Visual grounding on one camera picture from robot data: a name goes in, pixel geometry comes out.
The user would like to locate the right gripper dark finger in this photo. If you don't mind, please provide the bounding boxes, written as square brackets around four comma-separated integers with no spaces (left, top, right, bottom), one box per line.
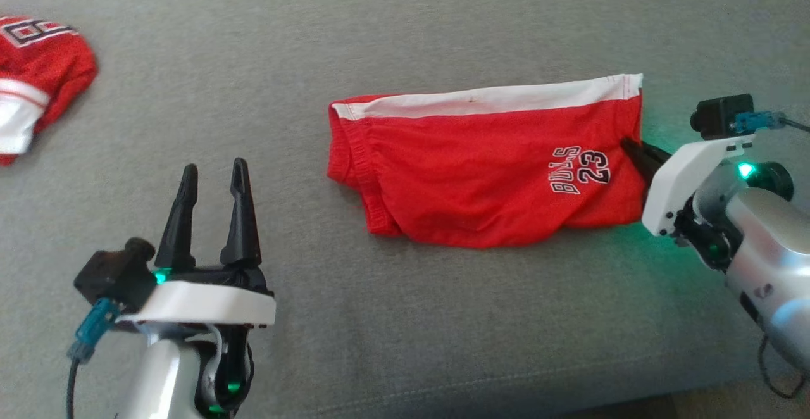
[629,151,661,186]
[620,137,672,166]

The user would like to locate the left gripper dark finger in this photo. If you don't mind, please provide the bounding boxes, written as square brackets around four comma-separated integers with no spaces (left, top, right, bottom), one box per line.
[220,158,263,267]
[155,164,199,273]

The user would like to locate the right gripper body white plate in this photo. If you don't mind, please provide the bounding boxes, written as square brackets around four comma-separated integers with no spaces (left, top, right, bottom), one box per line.
[641,134,757,238]

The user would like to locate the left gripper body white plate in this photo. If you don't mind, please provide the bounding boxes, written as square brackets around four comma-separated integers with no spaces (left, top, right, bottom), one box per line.
[117,266,277,327]

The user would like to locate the red Bulls 23 shorts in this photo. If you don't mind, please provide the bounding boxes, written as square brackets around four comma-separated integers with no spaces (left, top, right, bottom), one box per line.
[327,74,647,250]

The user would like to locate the red white-sleeved basketball jersey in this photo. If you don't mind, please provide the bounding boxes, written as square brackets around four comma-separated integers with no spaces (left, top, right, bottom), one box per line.
[0,15,99,166]

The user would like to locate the grey sofa seat cushion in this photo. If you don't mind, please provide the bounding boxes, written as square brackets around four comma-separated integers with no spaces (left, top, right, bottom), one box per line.
[0,0,810,419]

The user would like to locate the blue right camera cable connector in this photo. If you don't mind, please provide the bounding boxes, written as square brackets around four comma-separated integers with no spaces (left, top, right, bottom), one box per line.
[731,111,810,135]

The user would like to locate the blue camera cable connector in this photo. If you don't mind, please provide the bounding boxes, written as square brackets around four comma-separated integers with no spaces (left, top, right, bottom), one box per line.
[66,299,124,419]
[731,111,810,135]

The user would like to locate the blue left camera cable connector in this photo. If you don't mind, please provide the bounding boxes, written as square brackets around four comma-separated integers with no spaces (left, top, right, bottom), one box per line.
[66,299,124,419]

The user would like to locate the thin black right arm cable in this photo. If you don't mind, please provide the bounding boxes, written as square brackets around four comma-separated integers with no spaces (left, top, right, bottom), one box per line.
[756,335,809,401]

